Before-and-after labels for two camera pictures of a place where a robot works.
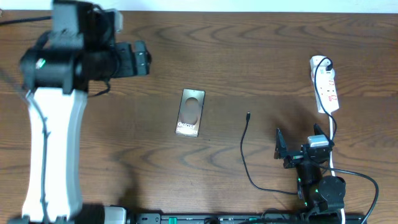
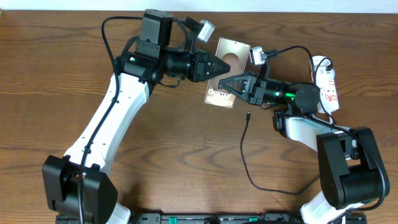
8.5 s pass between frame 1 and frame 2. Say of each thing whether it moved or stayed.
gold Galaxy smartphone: moved
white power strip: stayed
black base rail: stayed
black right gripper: moved
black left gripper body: moved
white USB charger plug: stayed
